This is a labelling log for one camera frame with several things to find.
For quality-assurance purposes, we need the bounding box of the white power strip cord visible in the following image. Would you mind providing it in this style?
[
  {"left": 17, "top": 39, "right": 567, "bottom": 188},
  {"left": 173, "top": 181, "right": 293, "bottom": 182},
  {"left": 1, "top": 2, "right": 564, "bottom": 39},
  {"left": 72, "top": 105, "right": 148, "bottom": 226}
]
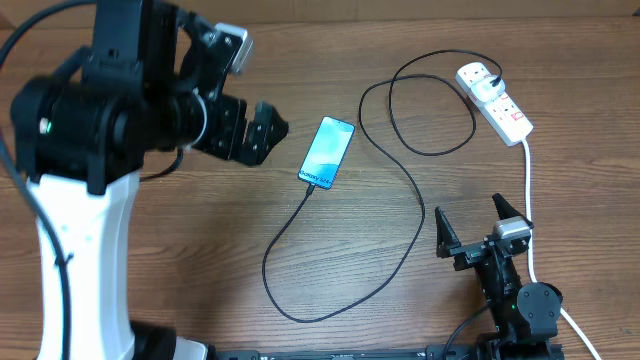
[{"left": 520, "top": 138, "right": 605, "bottom": 360}]

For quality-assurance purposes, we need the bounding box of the blue Samsung Galaxy smartphone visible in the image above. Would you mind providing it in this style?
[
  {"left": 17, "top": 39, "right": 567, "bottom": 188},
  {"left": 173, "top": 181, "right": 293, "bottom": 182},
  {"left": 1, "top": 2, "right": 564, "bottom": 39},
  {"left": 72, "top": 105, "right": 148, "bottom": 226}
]
[{"left": 298, "top": 116, "right": 355, "bottom": 190}]

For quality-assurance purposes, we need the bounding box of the white power extension strip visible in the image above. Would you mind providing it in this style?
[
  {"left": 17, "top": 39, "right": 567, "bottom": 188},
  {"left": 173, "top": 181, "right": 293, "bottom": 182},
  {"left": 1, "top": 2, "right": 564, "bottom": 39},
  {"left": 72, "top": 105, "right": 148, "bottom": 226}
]
[{"left": 455, "top": 62, "right": 533, "bottom": 146}]

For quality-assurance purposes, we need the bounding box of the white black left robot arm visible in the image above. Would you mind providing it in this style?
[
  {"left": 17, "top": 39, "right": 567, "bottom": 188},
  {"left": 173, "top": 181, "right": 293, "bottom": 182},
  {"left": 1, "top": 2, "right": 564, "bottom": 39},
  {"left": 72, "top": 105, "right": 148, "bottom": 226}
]
[{"left": 1, "top": 1, "right": 288, "bottom": 359}]

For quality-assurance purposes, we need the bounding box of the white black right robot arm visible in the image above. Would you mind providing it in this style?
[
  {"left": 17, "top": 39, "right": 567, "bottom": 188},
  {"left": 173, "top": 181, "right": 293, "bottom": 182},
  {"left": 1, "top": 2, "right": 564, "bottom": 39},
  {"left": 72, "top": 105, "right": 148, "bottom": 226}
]
[{"left": 426, "top": 193, "right": 564, "bottom": 360}]

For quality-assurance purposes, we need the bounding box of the black USB charging cable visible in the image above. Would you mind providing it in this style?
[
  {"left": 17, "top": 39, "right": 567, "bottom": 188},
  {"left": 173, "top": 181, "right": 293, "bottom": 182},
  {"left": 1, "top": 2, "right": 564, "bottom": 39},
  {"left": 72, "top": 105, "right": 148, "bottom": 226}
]
[{"left": 260, "top": 48, "right": 504, "bottom": 325}]

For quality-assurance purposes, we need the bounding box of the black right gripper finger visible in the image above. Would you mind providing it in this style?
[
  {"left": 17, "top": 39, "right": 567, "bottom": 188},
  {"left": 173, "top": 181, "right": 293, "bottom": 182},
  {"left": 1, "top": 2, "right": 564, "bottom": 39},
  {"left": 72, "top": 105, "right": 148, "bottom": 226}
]
[
  {"left": 435, "top": 207, "right": 461, "bottom": 258},
  {"left": 492, "top": 193, "right": 534, "bottom": 228}
]

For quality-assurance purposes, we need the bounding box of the white charger plug adapter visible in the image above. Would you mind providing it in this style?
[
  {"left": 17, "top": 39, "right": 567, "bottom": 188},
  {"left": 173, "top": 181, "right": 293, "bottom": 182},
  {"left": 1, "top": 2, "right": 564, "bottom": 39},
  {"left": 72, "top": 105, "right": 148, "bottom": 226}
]
[{"left": 470, "top": 76, "right": 506, "bottom": 107}]

